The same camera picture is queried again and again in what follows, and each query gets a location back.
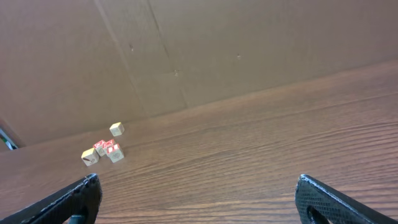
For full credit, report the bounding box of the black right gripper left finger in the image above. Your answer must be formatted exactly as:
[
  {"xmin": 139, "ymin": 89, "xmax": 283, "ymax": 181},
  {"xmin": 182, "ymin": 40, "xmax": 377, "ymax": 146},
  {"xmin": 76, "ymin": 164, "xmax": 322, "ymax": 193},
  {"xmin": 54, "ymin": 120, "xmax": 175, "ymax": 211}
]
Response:
[{"xmin": 1, "ymin": 173, "xmax": 102, "ymax": 224}]

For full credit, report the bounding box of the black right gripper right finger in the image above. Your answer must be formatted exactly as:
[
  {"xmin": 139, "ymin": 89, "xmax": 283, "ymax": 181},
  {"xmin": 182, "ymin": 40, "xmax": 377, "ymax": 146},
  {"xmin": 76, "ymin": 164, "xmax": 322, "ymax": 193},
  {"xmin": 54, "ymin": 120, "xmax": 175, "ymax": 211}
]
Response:
[{"xmin": 295, "ymin": 174, "xmax": 397, "ymax": 224}]

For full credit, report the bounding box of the yellow wooden block left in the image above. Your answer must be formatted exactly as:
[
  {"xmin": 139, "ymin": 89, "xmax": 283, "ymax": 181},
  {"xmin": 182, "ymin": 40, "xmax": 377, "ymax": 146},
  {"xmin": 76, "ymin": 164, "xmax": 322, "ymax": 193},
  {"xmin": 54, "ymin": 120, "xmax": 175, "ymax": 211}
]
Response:
[{"xmin": 81, "ymin": 148, "xmax": 100, "ymax": 166}]

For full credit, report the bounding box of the yellow wooden block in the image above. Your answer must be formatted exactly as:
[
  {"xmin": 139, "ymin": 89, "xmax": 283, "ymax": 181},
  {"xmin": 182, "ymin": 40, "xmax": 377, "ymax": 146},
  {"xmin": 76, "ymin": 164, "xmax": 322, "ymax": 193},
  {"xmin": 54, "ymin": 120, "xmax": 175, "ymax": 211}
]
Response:
[
  {"xmin": 81, "ymin": 148, "xmax": 100, "ymax": 166},
  {"xmin": 109, "ymin": 122, "xmax": 124, "ymax": 137}
]

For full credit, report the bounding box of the red block letter C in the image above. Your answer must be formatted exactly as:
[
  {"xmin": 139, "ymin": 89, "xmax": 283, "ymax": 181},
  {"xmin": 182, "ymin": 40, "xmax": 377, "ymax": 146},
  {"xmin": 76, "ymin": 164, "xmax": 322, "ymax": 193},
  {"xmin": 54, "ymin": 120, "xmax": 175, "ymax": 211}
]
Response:
[{"xmin": 93, "ymin": 139, "xmax": 106, "ymax": 157}]

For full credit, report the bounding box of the red block letter I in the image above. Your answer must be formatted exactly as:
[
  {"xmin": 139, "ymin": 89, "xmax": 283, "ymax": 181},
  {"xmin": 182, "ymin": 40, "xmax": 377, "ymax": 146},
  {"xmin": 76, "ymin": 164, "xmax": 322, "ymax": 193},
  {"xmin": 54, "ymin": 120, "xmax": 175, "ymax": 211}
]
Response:
[{"xmin": 106, "ymin": 144, "xmax": 124, "ymax": 163}]

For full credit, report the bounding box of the red block letter M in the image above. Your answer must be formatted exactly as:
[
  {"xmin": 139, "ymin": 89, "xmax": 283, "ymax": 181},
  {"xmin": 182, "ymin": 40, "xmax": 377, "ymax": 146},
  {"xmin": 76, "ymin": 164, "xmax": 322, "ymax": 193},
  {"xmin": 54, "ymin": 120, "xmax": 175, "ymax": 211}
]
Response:
[{"xmin": 103, "ymin": 139, "xmax": 115, "ymax": 151}]

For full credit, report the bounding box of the far yellow wooden block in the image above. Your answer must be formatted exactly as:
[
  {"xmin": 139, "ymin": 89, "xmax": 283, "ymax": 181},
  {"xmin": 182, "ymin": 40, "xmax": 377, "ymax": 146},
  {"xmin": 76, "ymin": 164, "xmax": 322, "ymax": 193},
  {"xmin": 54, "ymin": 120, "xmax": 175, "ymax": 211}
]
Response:
[{"xmin": 109, "ymin": 122, "xmax": 124, "ymax": 137}]

